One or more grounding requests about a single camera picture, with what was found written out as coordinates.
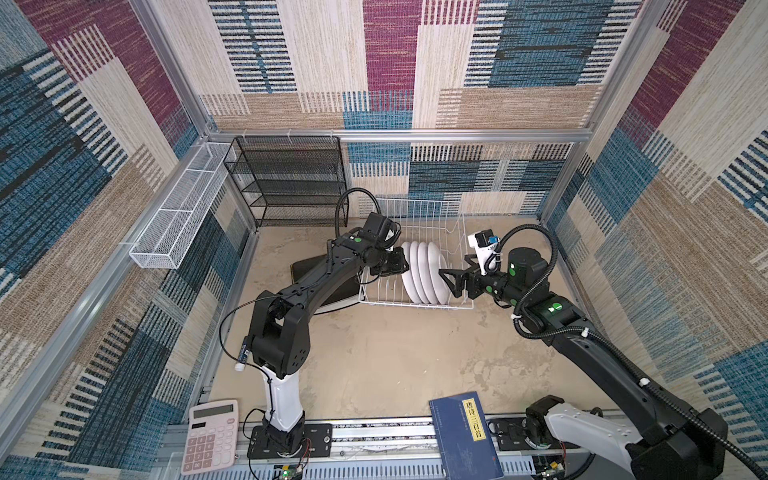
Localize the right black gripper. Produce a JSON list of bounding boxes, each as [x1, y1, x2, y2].
[[438, 253, 526, 308]]

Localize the white round plate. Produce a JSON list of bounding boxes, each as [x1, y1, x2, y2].
[[418, 242, 439, 305], [409, 241, 430, 305], [428, 242, 451, 305], [401, 242, 422, 304]]

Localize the black square plate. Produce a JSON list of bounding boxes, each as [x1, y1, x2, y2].
[[290, 255, 360, 306]]

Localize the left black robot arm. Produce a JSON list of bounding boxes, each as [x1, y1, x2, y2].
[[246, 212, 409, 453]]

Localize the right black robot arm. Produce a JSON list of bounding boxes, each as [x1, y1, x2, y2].
[[439, 247, 767, 479]]

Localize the black mesh shelf rack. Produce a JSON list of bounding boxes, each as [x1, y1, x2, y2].
[[224, 136, 347, 227]]

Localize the blue book yellow label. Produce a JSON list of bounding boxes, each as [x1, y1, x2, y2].
[[429, 391, 503, 480]]

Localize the blue white marker pen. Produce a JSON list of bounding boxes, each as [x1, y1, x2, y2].
[[235, 337, 250, 372]]

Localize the pink calculator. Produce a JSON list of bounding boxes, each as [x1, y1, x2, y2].
[[181, 399, 239, 477]]

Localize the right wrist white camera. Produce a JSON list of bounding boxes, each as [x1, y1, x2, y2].
[[467, 229, 499, 275]]

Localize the white wire dish rack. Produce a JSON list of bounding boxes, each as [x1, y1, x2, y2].
[[358, 198, 474, 310]]

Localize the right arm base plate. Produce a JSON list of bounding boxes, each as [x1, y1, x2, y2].
[[486, 416, 561, 452]]

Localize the aluminium front rail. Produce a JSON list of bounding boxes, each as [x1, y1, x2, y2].
[[149, 413, 634, 479]]

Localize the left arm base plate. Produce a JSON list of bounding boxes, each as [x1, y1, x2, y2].
[[246, 421, 333, 460]]

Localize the white wire wall basket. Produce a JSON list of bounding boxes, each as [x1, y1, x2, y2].
[[130, 143, 229, 270]]

